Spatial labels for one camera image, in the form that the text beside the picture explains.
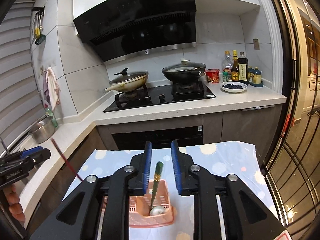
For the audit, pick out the black range hood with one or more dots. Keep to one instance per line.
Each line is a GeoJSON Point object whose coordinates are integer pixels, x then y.
{"type": "Point", "coordinates": [119, 29]}

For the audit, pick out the dark soy sauce bottle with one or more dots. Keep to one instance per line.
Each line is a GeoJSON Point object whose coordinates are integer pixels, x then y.
{"type": "Point", "coordinates": [243, 68]}

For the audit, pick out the green chopstick with gold band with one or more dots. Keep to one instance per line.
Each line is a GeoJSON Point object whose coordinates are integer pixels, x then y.
{"type": "Point", "coordinates": [156, 179]}

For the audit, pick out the left human hand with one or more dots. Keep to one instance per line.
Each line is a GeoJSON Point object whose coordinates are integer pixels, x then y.
{"type": "Point", "coordinates": [15, 207]}

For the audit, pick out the maroon chopstick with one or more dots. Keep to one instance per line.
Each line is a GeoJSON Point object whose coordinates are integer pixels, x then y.
{"type": "Point", "coordinates": [65, 159]}

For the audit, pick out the yellow cap sauce bottle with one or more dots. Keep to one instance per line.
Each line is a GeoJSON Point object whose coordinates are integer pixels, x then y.
{"type": "Point", "coordinates": [235, 67]}

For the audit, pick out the white ceramic spoon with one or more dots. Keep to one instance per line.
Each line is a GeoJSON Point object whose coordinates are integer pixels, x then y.
{"type": "Point", "coordinates": [157, 210]}

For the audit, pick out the pink perforated utensil holder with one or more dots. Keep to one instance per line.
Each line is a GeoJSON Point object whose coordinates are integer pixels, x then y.
{"type": "Point", "coordinates": [139, 208]}

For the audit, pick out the black wok with lid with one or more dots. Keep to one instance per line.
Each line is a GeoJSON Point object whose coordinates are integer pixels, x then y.
{"type": "Point", "coordinates": [185, 72]}

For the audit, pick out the steel pot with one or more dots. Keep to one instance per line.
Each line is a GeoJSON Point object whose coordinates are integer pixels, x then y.
{"type": "Point", "coordinates": [42, 130]}

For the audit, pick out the red instant noodle cup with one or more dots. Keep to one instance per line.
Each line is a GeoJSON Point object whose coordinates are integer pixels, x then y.
{"type": "Point", "coordinates": [213, 75]}

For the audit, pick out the steel sink faucet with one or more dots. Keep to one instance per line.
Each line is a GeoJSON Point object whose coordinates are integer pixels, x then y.
{"type": "Point", "coordinates": [4, 146]}

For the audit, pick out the black gas stove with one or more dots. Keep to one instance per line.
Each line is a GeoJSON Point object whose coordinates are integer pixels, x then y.
{"type": "Point", "coordinates": [145, 96]}

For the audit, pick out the clear oil bottle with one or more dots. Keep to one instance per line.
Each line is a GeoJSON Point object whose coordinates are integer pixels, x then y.
{"type": "Point", "coordinates": [227, 66]}

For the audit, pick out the white plate with food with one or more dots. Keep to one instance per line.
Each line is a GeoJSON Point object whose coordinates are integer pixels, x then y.
{"type": "Point", "coordinates": [233, 87]}

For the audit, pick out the green dish soap bottle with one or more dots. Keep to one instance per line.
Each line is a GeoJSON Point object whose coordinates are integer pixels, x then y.
{"type": "Point", "coordinates": [50, 113]}

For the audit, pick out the blue dotted tablecloth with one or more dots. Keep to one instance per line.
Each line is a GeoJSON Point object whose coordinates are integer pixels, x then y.
{"type": "Point", "coordinates": [220, 159]}

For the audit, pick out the purple hanging cloth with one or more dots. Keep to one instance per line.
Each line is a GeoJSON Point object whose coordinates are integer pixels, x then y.
{"type": "Point", "coordinates": [45, 88]}

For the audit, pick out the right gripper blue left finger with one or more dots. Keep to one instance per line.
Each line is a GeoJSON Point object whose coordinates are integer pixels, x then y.
{"type": "Point", "coordinates": [146, 167]}

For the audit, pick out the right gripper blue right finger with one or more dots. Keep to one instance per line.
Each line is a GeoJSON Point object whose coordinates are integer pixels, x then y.
{"type": "Point", "coordinates": [175, 154]}

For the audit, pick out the green condiment jar set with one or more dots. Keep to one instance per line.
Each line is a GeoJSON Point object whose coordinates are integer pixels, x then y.
{"type": "Point", "coordinates": [254, 77]}

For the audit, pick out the beige wok with lid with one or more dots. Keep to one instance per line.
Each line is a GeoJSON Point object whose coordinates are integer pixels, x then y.
{"type": "Point", "coordinates": [127, 82]}

